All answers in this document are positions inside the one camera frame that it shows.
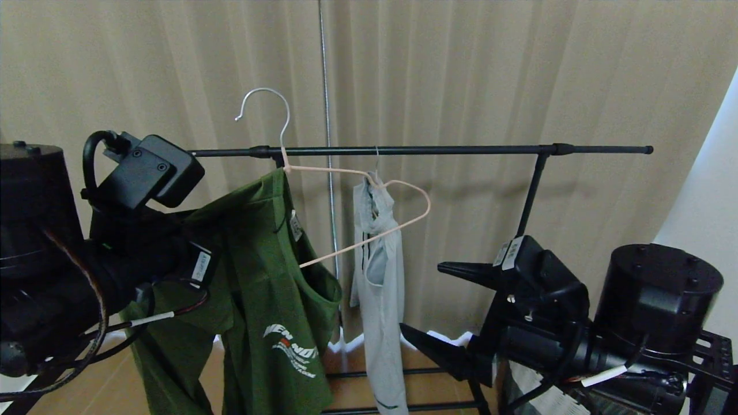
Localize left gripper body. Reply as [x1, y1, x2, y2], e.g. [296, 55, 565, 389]
[92, 222, 219, 312]

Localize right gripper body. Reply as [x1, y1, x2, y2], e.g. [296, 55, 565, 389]
[468, 235, 623, 388]

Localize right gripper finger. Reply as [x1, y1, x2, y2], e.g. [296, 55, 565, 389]
[399, 323, 479, 382]
[436, 261, 508, 291]

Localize pale grey shorts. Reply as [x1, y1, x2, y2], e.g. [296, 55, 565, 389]
[349, 172, 409, 415]

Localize green garment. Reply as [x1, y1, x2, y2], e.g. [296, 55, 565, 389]
[120, 168, 344, 415]

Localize pink clothes hanger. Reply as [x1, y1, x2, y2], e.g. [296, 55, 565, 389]
[369, 146, 386, 188]
[234, 87, 432, 269]

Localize white laundry basket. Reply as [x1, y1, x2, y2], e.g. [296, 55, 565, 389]
[497, 362, 592, 415]

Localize black clothes rack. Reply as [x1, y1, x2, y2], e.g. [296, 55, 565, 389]
[187, 142, 654, 415]

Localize beige curtain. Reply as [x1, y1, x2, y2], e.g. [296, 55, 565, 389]
[0, 0, 738, 361]

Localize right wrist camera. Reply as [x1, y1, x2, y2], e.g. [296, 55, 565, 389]
[516, 248, 590, 334]

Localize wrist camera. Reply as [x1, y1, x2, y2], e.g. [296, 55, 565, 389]
[103, 134, 206, 210]
[516, 248, 590, 334]

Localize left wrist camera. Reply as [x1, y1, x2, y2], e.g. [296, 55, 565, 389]
[103, 134, 206, 210]

